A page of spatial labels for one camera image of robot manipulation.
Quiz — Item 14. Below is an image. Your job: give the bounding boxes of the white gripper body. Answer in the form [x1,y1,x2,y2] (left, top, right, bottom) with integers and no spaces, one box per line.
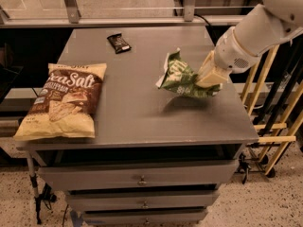
[214,26,260,74]

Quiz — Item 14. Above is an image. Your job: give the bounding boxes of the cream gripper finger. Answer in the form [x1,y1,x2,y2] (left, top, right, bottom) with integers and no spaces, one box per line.
[198,50,215,78]
[195,64,230,88]

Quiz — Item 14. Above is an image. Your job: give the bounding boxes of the green jalapeno chip bag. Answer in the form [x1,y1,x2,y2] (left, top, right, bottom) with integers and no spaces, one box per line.
[155,49,223,98]

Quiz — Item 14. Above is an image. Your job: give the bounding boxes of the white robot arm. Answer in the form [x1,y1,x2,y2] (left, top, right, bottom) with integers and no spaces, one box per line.
[195,0,303,88]

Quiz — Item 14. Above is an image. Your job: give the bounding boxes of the brown sea salt chip bag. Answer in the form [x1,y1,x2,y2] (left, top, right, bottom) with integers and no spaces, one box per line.
[14,63,107,141]

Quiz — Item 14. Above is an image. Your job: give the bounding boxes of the grey drawer cabinet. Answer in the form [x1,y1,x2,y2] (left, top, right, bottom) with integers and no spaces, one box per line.
[26,26,258,216]

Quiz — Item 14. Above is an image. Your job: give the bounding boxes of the yellow wooden rack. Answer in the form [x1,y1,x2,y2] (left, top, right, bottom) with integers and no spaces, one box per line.
[238,41,303,183]

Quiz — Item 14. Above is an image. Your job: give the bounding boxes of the small dark snack bar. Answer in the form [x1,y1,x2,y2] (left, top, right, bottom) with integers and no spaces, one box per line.
[107,33,131,54]

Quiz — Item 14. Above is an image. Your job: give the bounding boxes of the middle grey drawer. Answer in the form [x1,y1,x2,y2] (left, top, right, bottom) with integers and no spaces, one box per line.
[66,190,219,212]

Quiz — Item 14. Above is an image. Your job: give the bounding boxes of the grey drawer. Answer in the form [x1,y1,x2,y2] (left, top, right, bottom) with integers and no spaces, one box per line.
[82,209,207,225]
[38,160,239,191]
[66,190,219,212]

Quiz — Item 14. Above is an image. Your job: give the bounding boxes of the bottom grey drawer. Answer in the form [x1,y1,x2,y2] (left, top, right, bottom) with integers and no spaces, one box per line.
[82,209,207,225]

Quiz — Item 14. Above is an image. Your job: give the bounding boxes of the top grey drawer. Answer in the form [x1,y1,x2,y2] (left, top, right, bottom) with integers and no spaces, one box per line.
[38,160,239,191]

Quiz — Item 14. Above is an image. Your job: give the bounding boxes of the black tripod stand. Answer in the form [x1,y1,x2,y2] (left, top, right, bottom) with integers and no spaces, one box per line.
[26,151,57,224]

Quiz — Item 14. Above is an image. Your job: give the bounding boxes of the black power cable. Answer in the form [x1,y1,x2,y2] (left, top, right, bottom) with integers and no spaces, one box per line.
[193,13,222,45]

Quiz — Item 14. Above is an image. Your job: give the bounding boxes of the metal railing frame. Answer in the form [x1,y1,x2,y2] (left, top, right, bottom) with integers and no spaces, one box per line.
[0,0,256,28]

